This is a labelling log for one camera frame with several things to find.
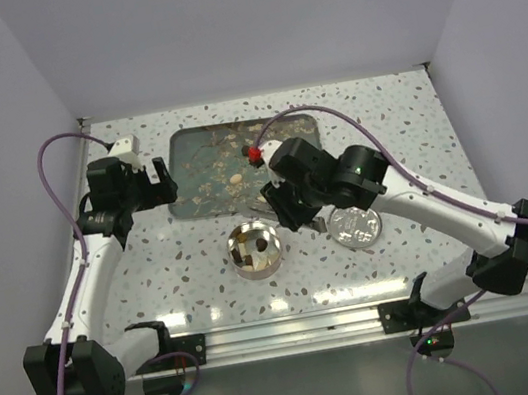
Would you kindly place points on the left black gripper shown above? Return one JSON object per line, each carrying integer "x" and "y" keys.
{"x": 157, "y": 193}

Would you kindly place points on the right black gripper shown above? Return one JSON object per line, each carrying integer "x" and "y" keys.
{"x": 290, "y": 215}

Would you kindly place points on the round metal tin lid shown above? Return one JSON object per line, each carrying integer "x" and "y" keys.
{"x": 354, "y": 228}

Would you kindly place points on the metal tweezers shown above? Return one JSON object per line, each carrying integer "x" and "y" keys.
{"x": 259, "y": 209}

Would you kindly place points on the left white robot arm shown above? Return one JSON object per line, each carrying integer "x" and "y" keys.
{"x": 72, "y": 359}

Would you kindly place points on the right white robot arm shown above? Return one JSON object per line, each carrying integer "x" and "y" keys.
{"x": 496, "y": 235}

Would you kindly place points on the white oval chocolate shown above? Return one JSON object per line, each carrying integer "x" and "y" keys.
{"x": 236, "y": 179}

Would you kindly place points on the floral teal tray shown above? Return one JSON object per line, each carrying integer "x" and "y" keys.
{"x": 203, "y": 159}

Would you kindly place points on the round metal tin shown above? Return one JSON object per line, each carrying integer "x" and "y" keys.
{"x": 265, "y": 263}

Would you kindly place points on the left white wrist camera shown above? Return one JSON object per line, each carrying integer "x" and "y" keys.
{"x": 127, "y": 150}

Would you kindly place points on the right black base bracket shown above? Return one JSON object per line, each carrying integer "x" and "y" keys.
{"x": 404, "y": 316}

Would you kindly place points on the black base bracket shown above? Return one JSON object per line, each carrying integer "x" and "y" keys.
{"x": 404, "y": 316}
{"x": 182, "y": 352}

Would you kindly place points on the aluminium rail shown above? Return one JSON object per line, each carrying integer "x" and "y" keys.
{"x": 332, "y": 328}

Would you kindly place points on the left black base bracket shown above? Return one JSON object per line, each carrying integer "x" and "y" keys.
{"x": 182, "y": 352}

